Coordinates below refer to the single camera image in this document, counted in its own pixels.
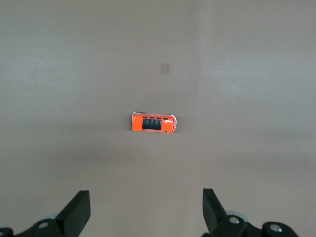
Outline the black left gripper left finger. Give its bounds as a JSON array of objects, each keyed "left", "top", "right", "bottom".
[{"left": 0, "top": 190, "right": 91, "bottom": 237}]

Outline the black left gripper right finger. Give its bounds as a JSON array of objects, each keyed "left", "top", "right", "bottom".
[{"left": 201, "top": 188, "right": 299, "bottom": 237}]

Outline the orange toy bus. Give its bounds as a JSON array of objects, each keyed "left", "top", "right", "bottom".
[{"left": 131, "top": 112, "right": 178, "bottom": 134}]

